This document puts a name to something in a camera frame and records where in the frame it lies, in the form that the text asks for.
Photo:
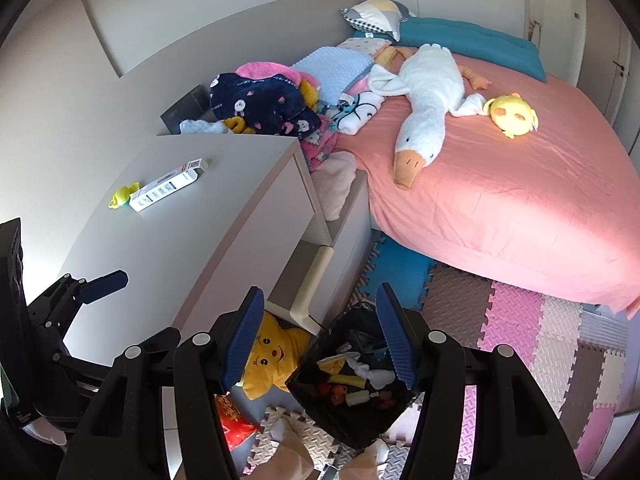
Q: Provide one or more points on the person's left leg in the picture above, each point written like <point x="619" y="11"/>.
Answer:
<point x="280" y="460"/>

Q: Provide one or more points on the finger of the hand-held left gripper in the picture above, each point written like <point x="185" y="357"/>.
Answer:
<point x="102" y="282"/>
<point x="160" y="337"/>

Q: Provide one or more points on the teal quilt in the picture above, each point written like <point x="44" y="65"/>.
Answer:
<point x="465" y="40"/>

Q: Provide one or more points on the pale pink fluffy cloth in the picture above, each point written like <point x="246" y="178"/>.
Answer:
<point x="335" y="185"/>

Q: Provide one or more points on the black trash bin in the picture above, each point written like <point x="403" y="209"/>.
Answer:
<point x="350" y="435"/>

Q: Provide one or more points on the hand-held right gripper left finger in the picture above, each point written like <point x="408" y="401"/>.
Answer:
<point x="245" y="335"/>

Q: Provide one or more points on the light blue dotted blanket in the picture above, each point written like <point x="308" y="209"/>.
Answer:
<point x="330" y="67"/>

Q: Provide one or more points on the small light blue cloth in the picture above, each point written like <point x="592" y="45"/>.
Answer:
<point x="200" y="126"/>

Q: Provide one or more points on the yellow-green plastic toy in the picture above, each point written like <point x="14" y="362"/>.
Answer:
<point x="122" y="196"/>

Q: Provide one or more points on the person's right leg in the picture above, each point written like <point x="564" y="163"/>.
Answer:
<point x="365" y="462"/>

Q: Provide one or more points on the red packet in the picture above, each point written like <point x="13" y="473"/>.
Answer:
<point x="235" y="425"/>

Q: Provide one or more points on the navy printed blanket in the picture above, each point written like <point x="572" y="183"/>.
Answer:
<point x="255" y="100"/>

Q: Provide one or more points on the white wardrobe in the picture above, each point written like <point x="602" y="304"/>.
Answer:
<point x="600" y="35"/>

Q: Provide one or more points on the long white cardboard box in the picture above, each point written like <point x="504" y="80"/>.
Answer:
<point x="165" y="185"/>

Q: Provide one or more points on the bed with pink sheet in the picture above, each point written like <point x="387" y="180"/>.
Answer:
<point x="500" y="210"/>

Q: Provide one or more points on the foam puzzle floor mat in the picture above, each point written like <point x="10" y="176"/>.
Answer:
<point x="510" y="320"/>

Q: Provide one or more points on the black box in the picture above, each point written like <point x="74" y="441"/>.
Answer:
<point x="185" y="107"/>

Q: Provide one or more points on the patterned pillow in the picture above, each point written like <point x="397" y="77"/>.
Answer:
<point x="372" y="15"/>

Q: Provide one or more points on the pink fluffy blanket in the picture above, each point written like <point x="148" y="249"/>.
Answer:
<point x="260" y="68"/>

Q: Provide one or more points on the pink patterned fleece cloth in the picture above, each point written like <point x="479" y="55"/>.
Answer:
<point x="320" y="145"/>

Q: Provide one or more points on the yellow chick plush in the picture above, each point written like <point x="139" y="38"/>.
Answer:
<point x="510" y="115"/>

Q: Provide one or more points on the grey cabinet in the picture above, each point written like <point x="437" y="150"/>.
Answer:
<point x="200" y="240"/>

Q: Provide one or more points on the white printed cloth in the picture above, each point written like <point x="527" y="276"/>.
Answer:
<point x="357" y="112"/>

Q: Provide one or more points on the yellow patterned cloth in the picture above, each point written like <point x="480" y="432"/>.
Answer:
<point x="389" y="56"/>

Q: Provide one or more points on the crumpled white tissue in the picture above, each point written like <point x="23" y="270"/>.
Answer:
<point x="372" y="372"/>

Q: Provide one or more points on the white goose plush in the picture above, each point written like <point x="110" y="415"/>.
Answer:
<point x="425" y="110"/>

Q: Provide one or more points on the yellow plush toy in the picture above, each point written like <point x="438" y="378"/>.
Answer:
<point x="272" y="355"/>

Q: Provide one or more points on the person's leg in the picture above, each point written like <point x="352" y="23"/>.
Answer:
<point x="280" y="460"/>
<point x="365" y="462"/>

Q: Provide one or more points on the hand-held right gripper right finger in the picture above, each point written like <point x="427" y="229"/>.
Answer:
<point x="395" y="340"/>

